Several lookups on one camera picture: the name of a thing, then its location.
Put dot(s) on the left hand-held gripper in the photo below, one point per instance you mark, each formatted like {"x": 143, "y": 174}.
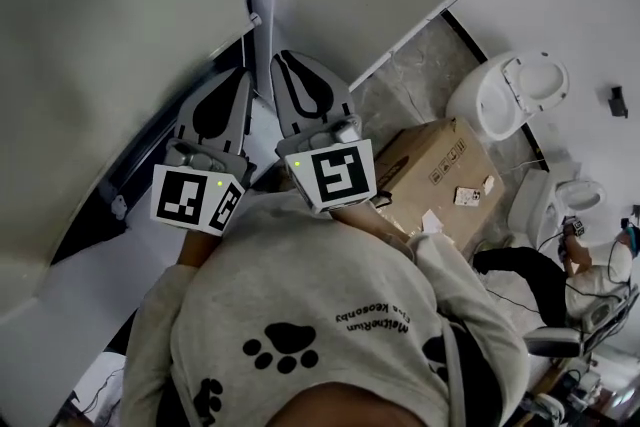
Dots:
{"x": 180, "y": 195}

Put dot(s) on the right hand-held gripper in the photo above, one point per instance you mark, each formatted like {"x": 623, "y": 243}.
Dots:
{"x": 340, "y": 175}

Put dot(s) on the white roller blind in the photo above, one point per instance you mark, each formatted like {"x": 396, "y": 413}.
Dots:
{"x": 100, "y": 15}

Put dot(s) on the person's right forearm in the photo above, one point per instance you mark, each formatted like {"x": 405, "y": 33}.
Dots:
{"x": 365, "y": 220}

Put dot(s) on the person's left forearm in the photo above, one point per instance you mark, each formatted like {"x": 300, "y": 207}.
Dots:
{"x": 200, "y": 247}

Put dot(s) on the round white tankless toilet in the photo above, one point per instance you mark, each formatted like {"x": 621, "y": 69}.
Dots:
{"x": 470, "y": 100}

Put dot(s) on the large cardboard box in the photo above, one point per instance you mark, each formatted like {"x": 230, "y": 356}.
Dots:
{"x": 425, "y": 210}

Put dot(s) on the dark framed window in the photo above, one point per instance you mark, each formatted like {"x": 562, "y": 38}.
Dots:
{"x": 85, "y": 230}

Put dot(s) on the white paper sheet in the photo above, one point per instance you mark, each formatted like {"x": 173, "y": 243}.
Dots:
{"x": 432, "y": 221}

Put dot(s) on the white patterned phone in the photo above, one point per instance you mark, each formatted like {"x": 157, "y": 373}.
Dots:
{"x": 467, "y": 196}

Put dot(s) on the grey paw-print sweatshirt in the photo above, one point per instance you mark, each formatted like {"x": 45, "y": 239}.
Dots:
{"x": 300, "y": 290}

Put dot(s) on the crumpled white paper scrap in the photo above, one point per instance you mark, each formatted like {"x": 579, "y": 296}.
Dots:
{"x": 489, "y": 184}

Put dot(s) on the white windowsill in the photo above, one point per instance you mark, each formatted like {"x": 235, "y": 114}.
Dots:
{"x": 65, "y": 315}

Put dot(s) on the white toilet with tank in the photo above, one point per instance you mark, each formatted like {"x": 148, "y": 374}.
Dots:
{"x": 535, "y": 205}

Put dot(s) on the white ceramic fixture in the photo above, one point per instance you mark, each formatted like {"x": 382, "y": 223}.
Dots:
{"x": 100, "y": 380}

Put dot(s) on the person's head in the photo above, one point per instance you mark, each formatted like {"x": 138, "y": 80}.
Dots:
{"x": 345, "y": 407}

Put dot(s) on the grey chair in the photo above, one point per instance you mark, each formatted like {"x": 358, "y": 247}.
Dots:
{"x": 555, "y": 340}

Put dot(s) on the pile of electronic equipment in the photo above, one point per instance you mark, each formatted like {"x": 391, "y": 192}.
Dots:
{"x": 575, "y": 395}

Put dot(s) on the small white plastic bracket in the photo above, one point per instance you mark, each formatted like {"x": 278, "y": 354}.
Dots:
{"x": 119, "y": 207}

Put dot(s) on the black wall-mounted holder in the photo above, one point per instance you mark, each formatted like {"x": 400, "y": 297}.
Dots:
{"x": 618, "y": 102}

